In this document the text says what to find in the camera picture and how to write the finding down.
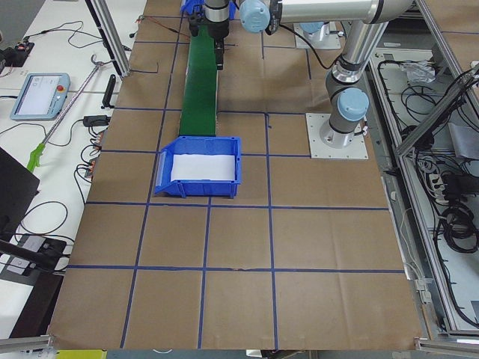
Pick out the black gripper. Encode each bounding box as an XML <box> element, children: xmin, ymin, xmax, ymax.
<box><xmin>207</xmin><ymin>20</ymin><xmax>229</xmax><ymax>70</ymax></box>

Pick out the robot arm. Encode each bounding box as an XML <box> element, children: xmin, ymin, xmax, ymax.
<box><xmin>205</xmin><ymin>1</ymin><xmax>411</xmax><ymax>159</ymax></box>

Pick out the blue right bin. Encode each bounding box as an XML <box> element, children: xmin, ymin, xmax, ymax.
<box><xmin>180</xmin><ymin>0</ymin><xmax>237</xmax><ymax>19</ymax></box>

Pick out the blue bin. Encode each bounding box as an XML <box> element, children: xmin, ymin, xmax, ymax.
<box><xmin>180</xmin><ymin>0</ymin><xmax>237</xmax><ymax>19</ymax></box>
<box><xmin>154</xmin><ymin>136</ymin><xmax>242</xmax><ymax>198</ymax></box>

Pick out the green conveyor belt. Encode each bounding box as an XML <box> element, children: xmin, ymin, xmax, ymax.
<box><xmin>179</xmin><ymin>25</ymin><xmax>217</xmax><ymax>136</ymax></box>

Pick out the blue left bin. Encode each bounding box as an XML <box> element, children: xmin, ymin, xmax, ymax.
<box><xmin>154</xmin><ymin>136</ymin><xmax>242</xmax><ymax>198</ymax></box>

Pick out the black power adapter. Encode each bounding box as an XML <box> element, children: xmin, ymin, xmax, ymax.
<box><xmin>82</xmin><ymin>115</ymin><xmax>111</xmax><ymax>127</ymax></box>

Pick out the teach pendant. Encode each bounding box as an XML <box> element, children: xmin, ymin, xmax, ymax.
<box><xmin>10</xmin><ymin>73</ymin><xmax>70</xmax><ymax>120</ymax></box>

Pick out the red conveyor wire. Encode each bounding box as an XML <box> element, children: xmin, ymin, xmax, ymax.
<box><xmin>129</xmin><ymin>14</ymin><xmax>190</xmax><ymax>38</ymax></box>

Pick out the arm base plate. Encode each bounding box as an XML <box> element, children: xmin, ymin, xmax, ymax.
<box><xmin>293</xmin><ymin>22</ymin><xmax>341</xmax><ymax>50</ymax></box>
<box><xmin>305</xmin><ymin>113</ymin><xmax>369</xmax><ymax>160</ymax></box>

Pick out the aluminium profile post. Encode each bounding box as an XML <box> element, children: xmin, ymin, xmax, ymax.
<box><xmin>85</xmin><ymin>0</ymin><xmax>130</xmax><ymax>78</ymax></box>

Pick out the green handled reach tool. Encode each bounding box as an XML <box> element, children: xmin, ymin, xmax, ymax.
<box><xmin>26</xmin><ymin>55</ymin><xmax>106</xmax><ymax>173</ymax></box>

